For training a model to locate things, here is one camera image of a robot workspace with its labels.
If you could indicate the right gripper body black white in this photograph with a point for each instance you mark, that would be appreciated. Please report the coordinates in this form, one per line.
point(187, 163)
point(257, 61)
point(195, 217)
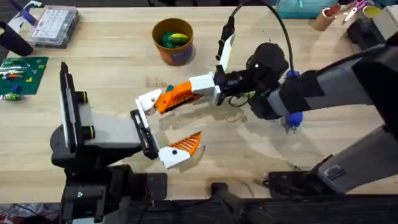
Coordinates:
point(264, 71)

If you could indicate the black box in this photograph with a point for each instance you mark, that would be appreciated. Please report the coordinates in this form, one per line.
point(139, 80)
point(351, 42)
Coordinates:
point(363, 34)

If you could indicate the pink scissors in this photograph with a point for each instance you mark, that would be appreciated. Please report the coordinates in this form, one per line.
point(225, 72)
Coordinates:
point(354, 9)

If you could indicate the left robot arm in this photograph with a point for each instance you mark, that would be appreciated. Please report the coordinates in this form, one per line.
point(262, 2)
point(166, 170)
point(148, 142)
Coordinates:
point(93, 196)

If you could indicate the green toy vegetable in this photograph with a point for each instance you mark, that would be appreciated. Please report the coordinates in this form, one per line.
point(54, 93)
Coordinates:
point(169, 88)

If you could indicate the black cylinder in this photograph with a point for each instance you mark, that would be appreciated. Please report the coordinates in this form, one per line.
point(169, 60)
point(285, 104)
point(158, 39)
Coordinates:
point(14, 40)

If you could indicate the colourful cloth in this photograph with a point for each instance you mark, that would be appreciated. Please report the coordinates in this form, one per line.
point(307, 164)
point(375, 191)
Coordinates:
point(28, 214)

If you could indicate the green board with toy blocks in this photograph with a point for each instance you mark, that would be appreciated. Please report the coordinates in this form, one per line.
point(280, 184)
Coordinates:
point(21, 76)

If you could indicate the white and purple package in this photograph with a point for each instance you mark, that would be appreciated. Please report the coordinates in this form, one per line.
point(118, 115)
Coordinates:
point(23, 15)

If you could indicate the left gripper white orange finger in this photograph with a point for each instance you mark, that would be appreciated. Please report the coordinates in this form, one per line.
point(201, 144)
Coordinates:
point(174, 155)

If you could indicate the orange tub with toys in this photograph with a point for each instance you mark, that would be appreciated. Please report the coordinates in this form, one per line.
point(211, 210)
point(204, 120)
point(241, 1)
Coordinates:
point(174, 49)

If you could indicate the orange ribbed wedge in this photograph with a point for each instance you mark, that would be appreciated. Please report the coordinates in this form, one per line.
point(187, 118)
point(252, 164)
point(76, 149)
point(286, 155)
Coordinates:
point(164, 104)

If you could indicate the left wrist upright black plate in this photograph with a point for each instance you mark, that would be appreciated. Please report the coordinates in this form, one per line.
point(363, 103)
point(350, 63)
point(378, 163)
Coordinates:
point(69, 105)

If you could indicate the right wrist upright plate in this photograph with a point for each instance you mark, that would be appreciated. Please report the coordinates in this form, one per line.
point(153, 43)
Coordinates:
point(228, 51)

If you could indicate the beige box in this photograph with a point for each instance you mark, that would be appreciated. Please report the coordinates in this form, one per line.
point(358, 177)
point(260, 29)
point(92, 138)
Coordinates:
point(387, 23)

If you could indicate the left gripper body grey black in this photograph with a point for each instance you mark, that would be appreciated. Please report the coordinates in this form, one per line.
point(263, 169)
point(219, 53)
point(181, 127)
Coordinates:
point(112, 132)

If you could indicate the left gripper finger bare white block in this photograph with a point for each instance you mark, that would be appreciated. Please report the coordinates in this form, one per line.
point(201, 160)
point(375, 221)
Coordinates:
point(148, 101)

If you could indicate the teal box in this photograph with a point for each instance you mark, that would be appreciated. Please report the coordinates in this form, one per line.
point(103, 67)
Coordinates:
point(304, 9)

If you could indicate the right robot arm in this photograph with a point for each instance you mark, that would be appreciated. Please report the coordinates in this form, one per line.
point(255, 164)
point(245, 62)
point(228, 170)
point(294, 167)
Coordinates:
point(342, 84)

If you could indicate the right gripper white orange finger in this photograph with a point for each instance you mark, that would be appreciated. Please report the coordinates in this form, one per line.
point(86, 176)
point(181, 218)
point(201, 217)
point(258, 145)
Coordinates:
point(202, 84)
point(207, 99)

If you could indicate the black rail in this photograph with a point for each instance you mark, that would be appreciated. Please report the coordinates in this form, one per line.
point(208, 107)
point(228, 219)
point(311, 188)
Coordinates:
point(217, 211)

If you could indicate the clear plastic parts box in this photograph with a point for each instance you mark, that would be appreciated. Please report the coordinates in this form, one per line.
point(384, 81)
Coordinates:
point(54, 26)

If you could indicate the cardboard tape roll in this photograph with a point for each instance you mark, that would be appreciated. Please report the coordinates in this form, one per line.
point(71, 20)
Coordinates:
point(325, 18)

